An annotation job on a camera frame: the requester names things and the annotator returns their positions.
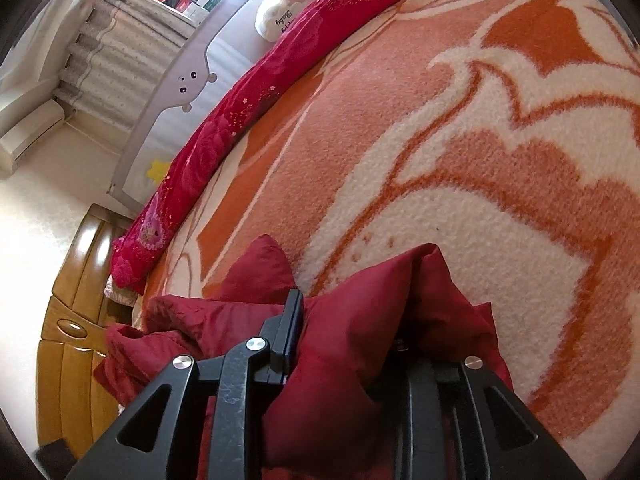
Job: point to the grey patterned curtain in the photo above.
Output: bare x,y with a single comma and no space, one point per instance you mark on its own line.
115,50

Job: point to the orange white patterned blanket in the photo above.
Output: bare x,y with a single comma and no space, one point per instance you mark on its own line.
450,160

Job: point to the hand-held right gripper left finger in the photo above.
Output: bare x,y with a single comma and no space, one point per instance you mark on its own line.
292,332

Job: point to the wooden headboard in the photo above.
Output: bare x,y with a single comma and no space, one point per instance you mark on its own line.
75,370

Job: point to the white air conditioner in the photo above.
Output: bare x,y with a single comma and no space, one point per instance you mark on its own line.
30,135

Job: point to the small white pillow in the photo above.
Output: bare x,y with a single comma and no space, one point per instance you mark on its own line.
119,291

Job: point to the grey cartoon bed rail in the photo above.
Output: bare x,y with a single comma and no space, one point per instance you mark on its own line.
165,130

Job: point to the white printed pillow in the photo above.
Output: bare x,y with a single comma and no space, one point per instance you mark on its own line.
280,15

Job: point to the red floral rolled quilt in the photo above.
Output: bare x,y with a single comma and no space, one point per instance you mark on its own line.
240,105

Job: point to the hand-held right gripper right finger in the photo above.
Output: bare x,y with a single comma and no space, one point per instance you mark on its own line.
425,410

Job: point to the red quilted jacket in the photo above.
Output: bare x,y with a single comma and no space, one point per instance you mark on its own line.
340,335

